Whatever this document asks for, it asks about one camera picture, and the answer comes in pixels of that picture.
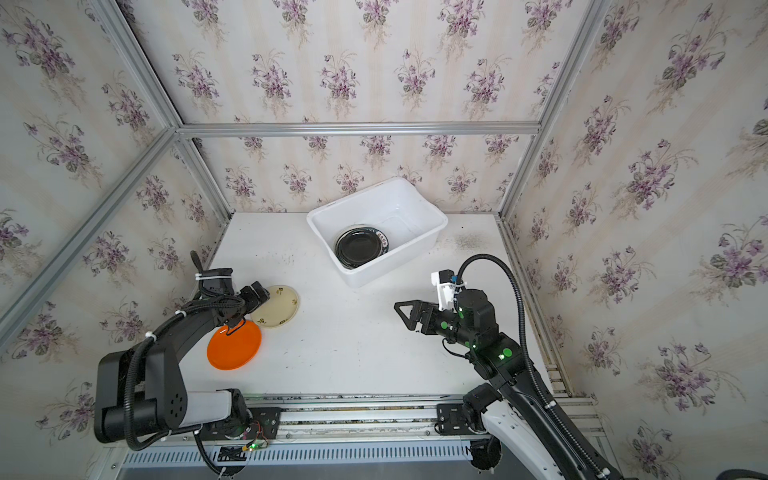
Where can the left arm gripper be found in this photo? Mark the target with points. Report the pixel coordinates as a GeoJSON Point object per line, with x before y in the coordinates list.
{"type": "Point", "coordinates": [250, 297]}

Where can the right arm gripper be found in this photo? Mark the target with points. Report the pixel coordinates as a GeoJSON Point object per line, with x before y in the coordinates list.
{"type": "Point", "coordinates": [426, 317]}

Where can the beige plate with calligraphy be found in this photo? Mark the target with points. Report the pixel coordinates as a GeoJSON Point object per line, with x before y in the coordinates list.
{"type": "Point", "coordinates": [281, 307]}

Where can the black glossy plate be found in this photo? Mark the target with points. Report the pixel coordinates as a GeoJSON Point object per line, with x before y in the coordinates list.
{"type": "Point", "coordinates": [360, 245]}

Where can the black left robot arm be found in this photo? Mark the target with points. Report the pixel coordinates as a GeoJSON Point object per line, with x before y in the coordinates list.
{"type": "Point", "coordinates": [141, 396]}

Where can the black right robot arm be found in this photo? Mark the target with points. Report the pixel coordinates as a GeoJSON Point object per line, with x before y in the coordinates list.
{"type": "Point", "coordinates": [512, 405]}

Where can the white plastic bin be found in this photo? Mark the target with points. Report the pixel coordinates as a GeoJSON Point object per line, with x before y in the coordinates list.
{"type": "Point", "coordinates": [395, 208]}

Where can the orange plate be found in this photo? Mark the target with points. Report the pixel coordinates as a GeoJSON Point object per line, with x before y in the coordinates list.
{"type": "Point", "coordinates": [232, 348]}

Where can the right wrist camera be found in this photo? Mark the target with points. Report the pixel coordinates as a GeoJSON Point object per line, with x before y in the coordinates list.
{"type": "Point", "coordinates": [447, 287]}

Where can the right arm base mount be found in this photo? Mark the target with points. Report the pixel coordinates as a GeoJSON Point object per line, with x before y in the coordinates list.
{"type": "Point", "coordinates": [464, 418]}

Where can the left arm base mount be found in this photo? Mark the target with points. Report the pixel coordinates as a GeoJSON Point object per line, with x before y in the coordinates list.
{"type": "Point", "coordinates": [255, 427]}

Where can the aluminium rail base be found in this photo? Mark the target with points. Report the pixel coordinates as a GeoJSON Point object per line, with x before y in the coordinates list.
{"type": "Point", "coordinates": [328, 431]}

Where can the aluminium frame post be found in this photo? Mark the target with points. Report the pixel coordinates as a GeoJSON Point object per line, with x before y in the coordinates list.
{"type": "Point", "coordinates": [203, 176]}

